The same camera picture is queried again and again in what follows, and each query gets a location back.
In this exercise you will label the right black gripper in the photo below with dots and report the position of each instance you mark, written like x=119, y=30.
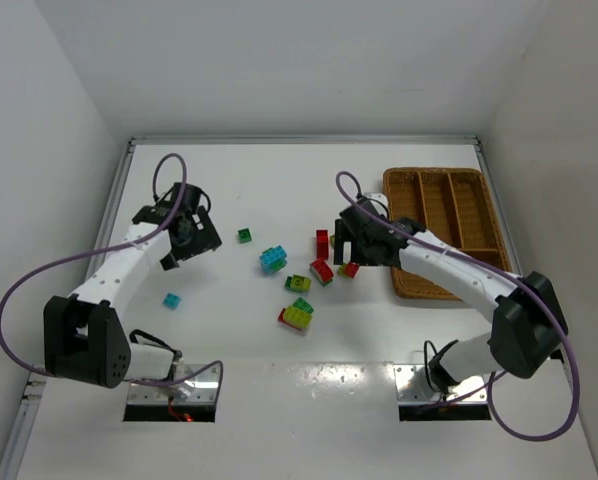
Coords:
x=347, y=240

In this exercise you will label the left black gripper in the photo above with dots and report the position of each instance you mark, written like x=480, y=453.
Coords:
x=199, y=236

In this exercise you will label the tall red lego stack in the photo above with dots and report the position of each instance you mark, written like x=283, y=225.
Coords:
x=322, y=244

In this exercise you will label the red curved lego brick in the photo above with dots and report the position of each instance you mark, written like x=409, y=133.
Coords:
x=321, y=271

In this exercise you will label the lime and red lego pair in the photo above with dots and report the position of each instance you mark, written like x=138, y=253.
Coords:
x=349, y=270

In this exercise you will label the small dark green lego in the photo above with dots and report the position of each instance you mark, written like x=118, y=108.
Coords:
x=244, y=236

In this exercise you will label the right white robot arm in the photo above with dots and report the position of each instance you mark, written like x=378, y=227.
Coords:
x=527, y=322

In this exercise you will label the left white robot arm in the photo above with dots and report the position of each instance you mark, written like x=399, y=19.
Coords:
x=84, y=336

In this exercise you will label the green and lime curved legos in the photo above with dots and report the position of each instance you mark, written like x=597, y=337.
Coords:
x=298, y=284

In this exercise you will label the small cyan lego brick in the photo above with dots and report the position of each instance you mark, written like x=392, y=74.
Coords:
x=171, y=301

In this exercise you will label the blue and green lego stack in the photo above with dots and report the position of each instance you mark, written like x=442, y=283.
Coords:
x=273, y=259

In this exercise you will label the lime green red lego stack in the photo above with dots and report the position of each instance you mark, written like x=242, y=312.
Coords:
x=298, y=315

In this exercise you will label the wicker divided basket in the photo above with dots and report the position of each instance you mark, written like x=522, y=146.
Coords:
x=454, y=203

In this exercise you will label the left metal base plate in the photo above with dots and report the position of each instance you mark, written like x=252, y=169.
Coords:
x=200, y=388

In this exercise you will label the metal base plate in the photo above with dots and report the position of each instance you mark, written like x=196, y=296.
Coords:
x=413, y=390
x=200, y=388

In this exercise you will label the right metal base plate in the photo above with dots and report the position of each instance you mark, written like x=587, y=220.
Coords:
x=413, y=390

